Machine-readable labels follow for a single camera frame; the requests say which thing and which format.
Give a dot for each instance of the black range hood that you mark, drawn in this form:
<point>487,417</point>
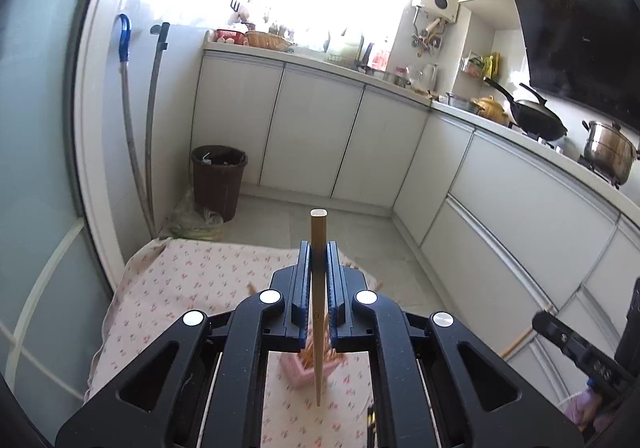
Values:
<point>575,37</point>

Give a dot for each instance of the plastic bag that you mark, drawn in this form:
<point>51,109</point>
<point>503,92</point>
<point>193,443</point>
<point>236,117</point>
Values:
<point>195,228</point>

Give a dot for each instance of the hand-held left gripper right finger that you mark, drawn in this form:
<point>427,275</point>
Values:
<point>336,298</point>

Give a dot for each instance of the cherry print tablecloth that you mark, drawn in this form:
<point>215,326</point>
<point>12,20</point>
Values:
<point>200,273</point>

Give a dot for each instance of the stainless steel pot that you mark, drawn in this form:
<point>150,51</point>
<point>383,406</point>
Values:
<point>610,152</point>

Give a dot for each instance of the white lower kitchen cabinets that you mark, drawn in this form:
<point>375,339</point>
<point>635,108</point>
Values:
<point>310,127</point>

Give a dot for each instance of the white kettle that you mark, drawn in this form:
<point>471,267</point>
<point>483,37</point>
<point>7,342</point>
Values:
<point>429,77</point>

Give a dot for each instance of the brown trash bin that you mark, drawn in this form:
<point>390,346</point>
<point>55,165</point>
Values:
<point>217,188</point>

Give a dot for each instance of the red plastic basket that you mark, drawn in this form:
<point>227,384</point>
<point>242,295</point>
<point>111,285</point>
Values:
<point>230,34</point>

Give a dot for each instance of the wicker basket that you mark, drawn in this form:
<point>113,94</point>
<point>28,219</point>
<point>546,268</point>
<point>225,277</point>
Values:
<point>267,40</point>

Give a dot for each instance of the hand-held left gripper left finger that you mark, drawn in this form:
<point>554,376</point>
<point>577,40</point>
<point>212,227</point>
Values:
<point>300,298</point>

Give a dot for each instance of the frosted glass door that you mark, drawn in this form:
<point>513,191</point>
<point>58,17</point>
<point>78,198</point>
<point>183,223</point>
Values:
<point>40,127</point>

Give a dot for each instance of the plain wooden chopstick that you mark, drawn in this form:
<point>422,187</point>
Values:
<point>517,342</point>
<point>318,233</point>

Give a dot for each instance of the red-label bottle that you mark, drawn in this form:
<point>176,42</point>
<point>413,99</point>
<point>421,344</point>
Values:
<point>380,57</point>

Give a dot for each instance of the black wok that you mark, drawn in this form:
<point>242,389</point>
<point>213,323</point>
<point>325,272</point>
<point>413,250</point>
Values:
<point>540,120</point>

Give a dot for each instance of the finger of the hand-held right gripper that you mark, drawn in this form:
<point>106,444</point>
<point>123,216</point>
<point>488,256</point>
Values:
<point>565,335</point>

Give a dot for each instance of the pink perforated utensil basket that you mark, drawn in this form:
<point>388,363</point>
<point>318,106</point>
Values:
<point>300,375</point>

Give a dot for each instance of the wall rack with condiments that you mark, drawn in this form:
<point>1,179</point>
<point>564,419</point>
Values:
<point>480,65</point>

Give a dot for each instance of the black pronged rack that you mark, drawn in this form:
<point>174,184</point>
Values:
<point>234,2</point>

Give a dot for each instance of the yellow clay pot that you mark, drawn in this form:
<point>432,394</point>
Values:
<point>492,110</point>

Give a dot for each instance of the lavender cloth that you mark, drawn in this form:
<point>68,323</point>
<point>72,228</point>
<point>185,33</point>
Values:
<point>582,408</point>

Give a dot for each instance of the steel bowl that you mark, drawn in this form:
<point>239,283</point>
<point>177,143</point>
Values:
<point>460,102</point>

